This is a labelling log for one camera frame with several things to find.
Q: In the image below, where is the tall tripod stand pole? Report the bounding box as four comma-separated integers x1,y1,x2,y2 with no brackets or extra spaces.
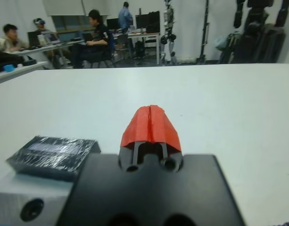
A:
196,0,211,65

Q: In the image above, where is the black bag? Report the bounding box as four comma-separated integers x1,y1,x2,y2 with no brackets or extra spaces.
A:
0,49,25,74

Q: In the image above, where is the person wearing headset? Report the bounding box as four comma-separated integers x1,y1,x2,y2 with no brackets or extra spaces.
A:
33,18,53,35

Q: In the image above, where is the black foil-wrapped box lid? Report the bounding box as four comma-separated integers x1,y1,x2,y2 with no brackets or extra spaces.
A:
6,135,102,182

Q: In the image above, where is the black robot stand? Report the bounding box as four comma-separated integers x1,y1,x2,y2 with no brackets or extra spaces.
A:
233,0,288,64

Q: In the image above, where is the greenish bag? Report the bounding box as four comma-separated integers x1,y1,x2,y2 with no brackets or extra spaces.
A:
215,32,240,64

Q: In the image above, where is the white office desk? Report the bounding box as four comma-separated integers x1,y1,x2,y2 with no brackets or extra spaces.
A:
127,31,162,65

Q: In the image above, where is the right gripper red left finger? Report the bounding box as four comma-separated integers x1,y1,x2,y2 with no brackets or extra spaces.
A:
117,105,152,173

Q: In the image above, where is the seated person in black shirt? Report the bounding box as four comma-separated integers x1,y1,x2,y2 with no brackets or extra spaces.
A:
72,9,112,69

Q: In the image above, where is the silver humanoid robot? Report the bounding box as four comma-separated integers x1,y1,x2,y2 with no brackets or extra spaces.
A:
160,0,177,65

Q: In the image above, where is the person in beige jacket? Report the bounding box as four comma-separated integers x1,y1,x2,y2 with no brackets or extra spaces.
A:
2,23,30,54

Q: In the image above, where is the white side table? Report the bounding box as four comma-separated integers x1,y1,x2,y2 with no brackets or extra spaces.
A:
0,60,49,87

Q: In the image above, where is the standing person in blue shirt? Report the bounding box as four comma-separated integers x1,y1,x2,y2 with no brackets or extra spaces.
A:
117,1,134,32

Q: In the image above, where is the white roller blind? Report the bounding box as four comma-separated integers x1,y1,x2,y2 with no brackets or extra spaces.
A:
42,0,109,17

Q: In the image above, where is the black computer monitor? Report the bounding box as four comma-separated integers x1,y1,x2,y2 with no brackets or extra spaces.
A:
146,11,161,33
106,18,120,30
135,14,148,29

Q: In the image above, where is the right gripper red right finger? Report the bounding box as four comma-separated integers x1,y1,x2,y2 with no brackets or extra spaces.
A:
149,104,184,174

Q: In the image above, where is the black office chair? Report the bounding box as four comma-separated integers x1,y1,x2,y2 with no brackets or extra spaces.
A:
84,35,118,69

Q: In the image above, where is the black suitcase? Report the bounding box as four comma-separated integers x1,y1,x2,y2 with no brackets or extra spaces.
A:
134,40,146,59

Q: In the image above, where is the long white desk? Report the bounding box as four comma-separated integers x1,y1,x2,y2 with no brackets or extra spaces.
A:
11,39,85,62

